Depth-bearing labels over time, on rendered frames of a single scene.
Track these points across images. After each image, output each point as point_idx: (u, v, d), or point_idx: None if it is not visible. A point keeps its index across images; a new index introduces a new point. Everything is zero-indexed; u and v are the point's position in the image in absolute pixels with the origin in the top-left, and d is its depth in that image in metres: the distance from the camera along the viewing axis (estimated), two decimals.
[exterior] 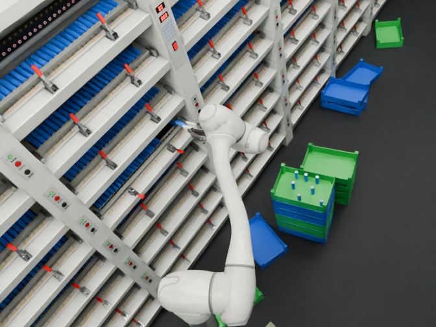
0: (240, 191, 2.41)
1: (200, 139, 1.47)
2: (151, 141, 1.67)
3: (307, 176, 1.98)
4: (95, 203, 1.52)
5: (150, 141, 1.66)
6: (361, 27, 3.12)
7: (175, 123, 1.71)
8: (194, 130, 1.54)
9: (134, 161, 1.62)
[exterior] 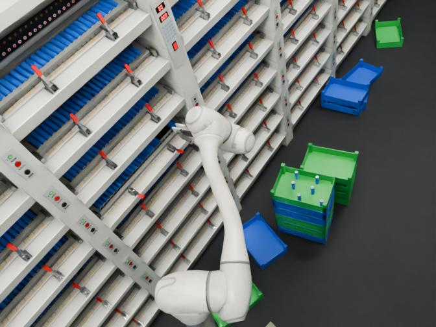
0: (240, 191, 2.41)
1: (189, 140, 1.50)
2: (151, 141, 1.67)
3: None
4: (95, 203, 1.52)
5: (150, 141, 1.66)
6: (361, 27, 3.12)
7: (175, 123, 1.71)
8: (183, 132, 1.57)
9: (134, 161, 1.62)
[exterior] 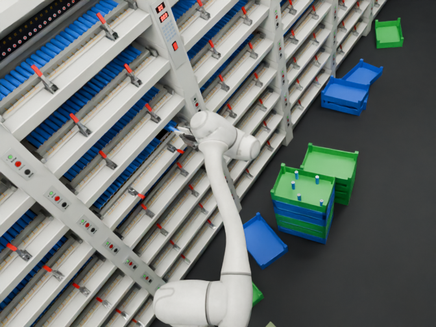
0: (240, 191, 2.41)
1: (192, 145, 1.47)
2: (151, 141, 1.67)
3: (168, 130, 1.70)
4: (95, 203, 1.52)
5: (150, 141, 1.66)
6: (361, 27, 3.12)
7: (175, 123, 1.71)
8: (186, 136, 1.53)
9: (134, 161, 1.62)
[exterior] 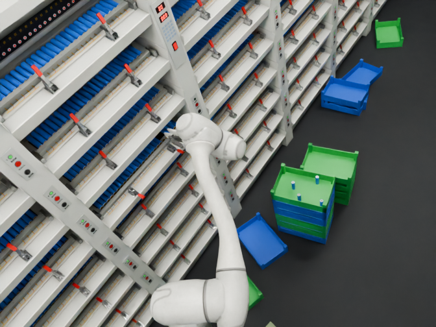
0: (240, 191, 2.41)
1: (181, 146, 1.50)
2: (151, 141, 1.67)
3: (168, 130, 1.70)
4: (95, 203, 1.52)
5: (150, 141, 1.66)
6: (361, 27, 3.12)
7: (175, 123, 1.71)
8: (175, 137, 1.56)
9: (134, 161, 1.62)
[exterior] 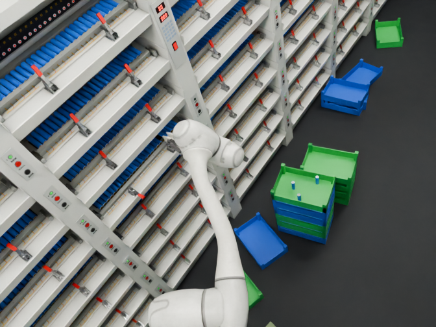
0: (240, 191, 2.41)
1: None
2: (151, 141, 1.67)
3: (168, 130, 1.70)
4: (95, 203, 1.52)
5: (150, 141, 1.66)
6: (361, 27, 3.12)
7: (175, 123, 1.71)
8: None
9: (134, 161, 1.62)
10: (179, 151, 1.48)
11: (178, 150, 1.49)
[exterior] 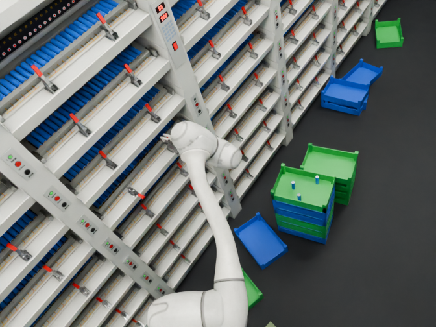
0: (240, 191, 2.41)
1: None
2: None
3: (165, 128, 1.70)
4: (94, 202, 1.53)
5: None
6: (361, 27, 3.12)
7: (172, 121, 1.71)
8: None
9: None
10: (176, 152, 1.48)
11: (175, 151, 1.49)
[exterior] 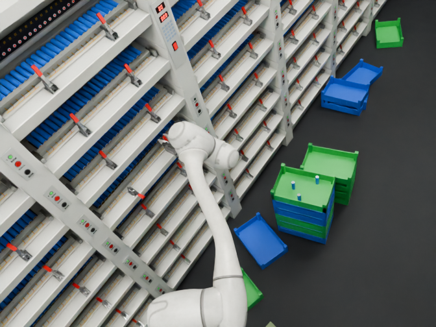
0: (240, 191, 2.41)
1: None
2: None
3: (165, 128, 1.70)
4: (93, 202, 1.53)
5: None
6: (361, 27, 3.12)
7: (172, 121, 1.71)
8: None
9: None
10: (175, 154, 1.50)
11: (173, 152, 1.51)
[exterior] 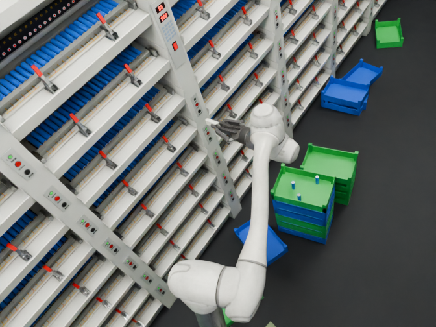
0: (240, 191, 2.41)
1: None
2: None
3: (165, 128, 1.70)
4: None
5: None
6: (361, 27, 3.12)
7: (172, 121, 1.71)
8: (225, 126, 1.58)
9: None
10: (228, 140, 1.49)
11: (226, 138, 1.50)
